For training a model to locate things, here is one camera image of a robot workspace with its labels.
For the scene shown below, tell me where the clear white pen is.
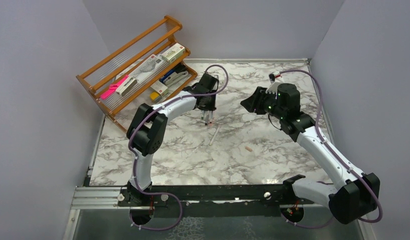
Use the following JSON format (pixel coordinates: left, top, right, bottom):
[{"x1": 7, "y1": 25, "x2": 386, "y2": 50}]
[{"x1": 209, "y1": 126, "x2": 221, "y2": 146}]

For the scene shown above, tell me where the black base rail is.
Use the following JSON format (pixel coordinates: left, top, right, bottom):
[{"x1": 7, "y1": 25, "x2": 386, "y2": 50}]
[{"x1": 117, "y1": 184, "x2": 311, "y2": 218}]

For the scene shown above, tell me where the blue grey stapler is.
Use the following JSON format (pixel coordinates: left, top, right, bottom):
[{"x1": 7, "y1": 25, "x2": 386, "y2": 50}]
[{"x1": 159, "y1": 64, "x2": 188, "y2": 86}]

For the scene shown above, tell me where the wooden shelf rack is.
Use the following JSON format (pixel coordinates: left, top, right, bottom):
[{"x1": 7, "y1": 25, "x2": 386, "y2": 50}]
[{"x1": 77, "y1": 15, "x2": 197, "y2": 133}]

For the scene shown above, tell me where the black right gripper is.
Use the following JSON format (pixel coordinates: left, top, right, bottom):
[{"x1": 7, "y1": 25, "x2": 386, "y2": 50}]
[{"x1": 241, "y1": 86, "x2": 286, "y2": 120}]

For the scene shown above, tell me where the yellow grey eraser block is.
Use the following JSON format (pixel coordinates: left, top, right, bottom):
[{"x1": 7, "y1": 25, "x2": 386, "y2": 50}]
[{"x1": 149, "y1": 92, "x2": 162, "y2": 103}]

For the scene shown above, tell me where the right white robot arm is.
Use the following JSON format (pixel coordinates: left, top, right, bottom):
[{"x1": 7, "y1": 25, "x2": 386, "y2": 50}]
[{"x1": 240, "y1": 83, "x2": 380, "y2": 224}]

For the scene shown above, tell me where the thin white black pen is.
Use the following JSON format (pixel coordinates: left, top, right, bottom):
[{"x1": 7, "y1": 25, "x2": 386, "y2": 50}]
[{"x1": 205, "y1": 111, "x2": 210, "y2": 126}]

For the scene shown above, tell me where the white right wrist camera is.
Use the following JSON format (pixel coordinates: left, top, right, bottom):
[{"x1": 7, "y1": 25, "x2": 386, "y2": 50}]
[{"x1": 266, "y1": 71, "x2": 284, "y2": 94}]

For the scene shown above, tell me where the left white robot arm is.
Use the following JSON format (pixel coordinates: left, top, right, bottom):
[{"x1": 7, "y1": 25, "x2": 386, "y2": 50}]
[{"x1": 127, "y1": 73, "x2": 219, "y2": 206}]

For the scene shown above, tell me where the green white deli box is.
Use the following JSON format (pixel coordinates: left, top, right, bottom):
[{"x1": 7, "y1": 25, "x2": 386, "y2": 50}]
[{"x1": 161, "y1": 43, "x2": 185, "y2": 64}]

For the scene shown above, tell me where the long white printed box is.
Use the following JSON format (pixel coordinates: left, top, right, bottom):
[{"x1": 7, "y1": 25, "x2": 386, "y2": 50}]
[{"x1": 127, "y1": 54, "x2": 166, "y2": 83}]

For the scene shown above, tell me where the pink highlighter marker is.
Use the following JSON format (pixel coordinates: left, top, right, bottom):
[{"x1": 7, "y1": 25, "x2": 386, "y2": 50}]
[{"x1": 100, "y1": 75, "x2": 128, "y2": 100}]

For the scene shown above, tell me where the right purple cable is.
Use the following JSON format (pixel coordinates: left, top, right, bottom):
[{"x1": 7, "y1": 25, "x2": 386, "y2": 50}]
[{"x1": 274, "y1": 68, "x2": 384, "y2": 230}]

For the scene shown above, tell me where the beige deli staples box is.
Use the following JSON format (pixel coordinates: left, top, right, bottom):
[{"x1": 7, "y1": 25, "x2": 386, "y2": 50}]
[{"x1": 150, "y1": 81, "x2": 169, "y2": 96}]

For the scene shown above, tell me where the orange pen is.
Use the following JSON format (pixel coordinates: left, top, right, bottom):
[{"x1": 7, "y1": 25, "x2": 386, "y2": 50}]
[{"x1": 208, "y1": 111, "x2": 213, "y2": 127}]

